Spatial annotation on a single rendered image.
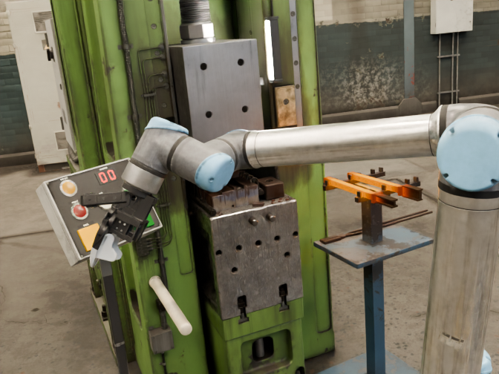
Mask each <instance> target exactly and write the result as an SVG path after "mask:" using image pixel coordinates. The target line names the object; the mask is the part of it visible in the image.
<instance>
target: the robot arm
mask: <svg viewBox="0 0 499 374"><path fill-rule="evenodd" d="M144 130H145V131H144V133H143V135H142V137H141V139H140V141H139V143H138V145H137V147H136V149H135V151H134V153H133V155H132V157H131V159H130V161H129V162H128V165H127V166H126V168H125V171H124V172H123V175H122V176H121V177H122V179H123V180H125V181H124V182H123V184H122V187H123V188H124V189H125V190H127V191H119V192H111V193H103V194H98V193H92V192H91V193H88V194H85V195H81V206H86V208H91V209H93V208H95V207H99V206H102V205H111V204H112V205H111V208H110V209H109V210H108V211H107V213H106V215H105V216H104V218H103V220H102V224H101V226H100V227H99V229H98V231H97V234H96V236H95V238H94V242H93V245H92V249H91V255H90V267H92V268H93V267H95V265H96V264H97V262H98V261H99V260H100V259H102V260H107V261H111V262H112V261H115V260H119V259H120V258H121V257H122V252H121V251H120V249H119V248H118V246H117V244H118V243H119V241H120V238H121V239H123V240H126V241H128V242H129V243H131V242H132V241H137V240H140V238H141V237H142V235H143V232H144V231H145V229H146V227H147V225H148V223H149V221H148V220H147V217H148V215H149V213H150V211H151V209H152V208H153V206H154V204H156V203H157V201H158V198H156V197H154V196H152V195H153V194H157V193H158V191H159V189H160V187H161V185H162V183H163V181H164V179H165V178H166V175H167V174H168V172H169V171H171V172H173V173H175V174H176V175H178V176H180V177H182V178H184V179H186V180H188V181H189V182H191V183H194V184H195V185H197V186H198V187H199V188H201V189H203V190H207V191H209V192H217V191H220V190H221V189H222V188H223V187H224V186H225V185H226V184H227V183H228V182H229V180H230V179H231V177H232V174H233V172H234V171H237V170H240V169H251V168H260V167H270V166H282V165H305V164H317V163H340V162H352V161H364V160H387V159H399V158H412V157H437V165H438V168H439V177H438V185H437V187H438V189H439V193H438V201H437V215H436V223H435V230H434V245H433V252H432V260H431V274H430V282H429V290H428V304H427V312H426V320H425V334H424V342H423V356H422V363H421V371H420V374H492V364H491V358H490V356H489V354H488V352H487V351H485V350H484V347H485V341H486V331H487V326H488V320H489V310H490V304H491V299H492V289H493V283H494V278H495V267H496V262H497V256H498V247H499V108H498V107H495V106H493V105H487V104H478V103H458V104H450V105H441V106H440V107H439V108H438V109H437V110H436V111H435V112H434V113H433V114H423V115H416V116H408V117H394V118H386V119H372V120H364V121H356V122H342V123H333V124H326V125H311V126H304V127H296V128H282V129H274V130H266V131H246V130H242V129H238V130H233V131H230V132H228V133H227V134H224V135H223V136H221V137H218V138H216V139H213V140H210V141H208V142H206V143H202V142H200V141H198V140H196V139H194V138H192V137H189V136H188V134H189V131H188V130H187V129H186V128H184V127H182V126H180V125H177V124H175V123H173V122H170V121H168V120H165V119H162V118H159V117H153V118H151V120H150V122H149V123H148V125H147V127H145V129H144ZM136 198H137V199H136ZM135 199H136V200H135ZM141 232H142V233H141Z"/></svg>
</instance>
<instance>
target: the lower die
mask: <svg viewBox="0 0 499 374"><path fill-rule="evenodd" d="M233 179H234V180H236V181H237V182H239V183H241V184H242V185H244V189H241V190H237V188H236V187H235V186H234V185H232V184H231V183H227V184H226V185H225V186H224V187H223V188H222V189H221V190H220V191H217V192H209V191H207V190H204V191H205V198H206V202H207V204H209V205H210V206H211V207H212V208H213V209H215V210H216V212H217V211H223V210H227V209H233V208H237V207H241V206H247V205H250V204H253V202H259V199H258V185H257V184H255V183H253V182H251V183H250V180H246V178H245V177H243V178H241V175H239V177H235V178H233ZM232 205H234V207H232Z"/></svg>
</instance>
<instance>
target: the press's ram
mask: <svg viewBox="0 0 499 374"><path fill-rule="evenodd" d="M169 54H170V60H171V66H172V78H173V84H174V90H175V102H176V108H177V119H178V125H180V126H182V127H184V128H186V129H187V130H188V131H189V134H188V136H189V137H192V138H194V139H196V140H198V141H200V142H202V143H206V142H208V141H210V140H213V139H216V138H218V137H221V136H223V135H224V134H227V133H228V132H230V131H233V130H238V129H242V130H246V131H264V121H263V111H262V102H261V84H260V75H259V66H258V48H257V39H218V40H216V42H205V43H197V44H188V45H182V44H174V45H169Z"/></svg>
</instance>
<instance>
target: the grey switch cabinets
mask: <svg viewBox="0 0 499 374"><path fill-rule="evenodd" d="M5 6H6V10H7V11H6V13H7V17H8V21H9V25H10V32H11V36H12V40H13V48H14V50H15V55H16V61H17V65H18V69H19V75H20V80H21V84H22V90H23V94H24V98H25V105H26V109H27V116H28V120H29V129H30V131H31V135H32V139H33V146H34V150H35V158H36V161H37V165H38V167H39V173H40V172H45V171H55V170H61V169H66V168H70V166H69V164H68V161H67V157H66V154H69V153H68V141H67V140H66V136H65V130H62V125H61V121H60V117H62V112H61V108H60V104H59V96H58V92H57V87H56V80H55V76H54V71H53V63H52V60H51V61H48V56H47V51H46V49H48V48H49V47H47V45H46V41H45V33H47V31H46V27H45V21H47V20H49V19H52V18H53V17H52V12H51V8H50V0H28V1H10V2H5ZM49 50H50V48H49Z"/></svg>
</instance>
